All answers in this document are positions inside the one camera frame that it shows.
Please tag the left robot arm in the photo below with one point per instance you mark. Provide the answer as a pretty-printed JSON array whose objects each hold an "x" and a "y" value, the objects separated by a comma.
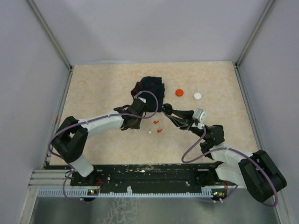
[{"x": 70, "y": 139}]

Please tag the white earbud case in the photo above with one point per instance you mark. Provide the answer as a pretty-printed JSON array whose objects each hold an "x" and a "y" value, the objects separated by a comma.
[{"x": 197, "y": 96}]

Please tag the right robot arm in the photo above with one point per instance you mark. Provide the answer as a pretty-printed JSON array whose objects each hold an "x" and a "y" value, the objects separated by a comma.
[{"x": 256, "y": 171}]

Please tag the orange earbud case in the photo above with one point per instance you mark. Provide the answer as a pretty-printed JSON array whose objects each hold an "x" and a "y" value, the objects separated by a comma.
[{"x": 179, "y": 92}]

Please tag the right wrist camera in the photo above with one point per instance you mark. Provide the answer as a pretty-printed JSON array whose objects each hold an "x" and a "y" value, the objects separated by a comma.
[{"x": 199, "y": 116}]

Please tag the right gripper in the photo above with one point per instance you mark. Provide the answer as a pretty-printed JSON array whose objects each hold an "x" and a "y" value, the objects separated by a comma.
[{"x": 188, "y": 122}]

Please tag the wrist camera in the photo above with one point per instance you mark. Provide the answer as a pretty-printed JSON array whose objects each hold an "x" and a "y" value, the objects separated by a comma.
[
  {"x": 142, "y": 99},
  {"x": 199, "y": 116}
]

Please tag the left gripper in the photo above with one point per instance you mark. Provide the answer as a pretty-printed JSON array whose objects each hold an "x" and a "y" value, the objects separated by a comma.
[{"x": 137, "y": 125}]

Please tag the white cable duct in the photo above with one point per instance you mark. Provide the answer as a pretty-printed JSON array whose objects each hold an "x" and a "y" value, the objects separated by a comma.
[{"x": 87, "y": 193}]

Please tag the dark navy folded cloth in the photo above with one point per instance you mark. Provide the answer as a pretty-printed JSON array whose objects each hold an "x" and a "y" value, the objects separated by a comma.
[{"x": 149, "y": 86}]

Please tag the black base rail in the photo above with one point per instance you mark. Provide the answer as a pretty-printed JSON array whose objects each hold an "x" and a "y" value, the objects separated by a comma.
[{"x": 150, "y": 178}]

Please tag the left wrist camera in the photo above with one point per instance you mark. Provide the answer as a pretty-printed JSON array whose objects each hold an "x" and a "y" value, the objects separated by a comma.
[{"x": 142, "y": 99}]

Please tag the black earbud case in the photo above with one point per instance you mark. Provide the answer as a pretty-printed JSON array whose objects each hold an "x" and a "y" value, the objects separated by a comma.
[{"x": 167, "y": 109}]

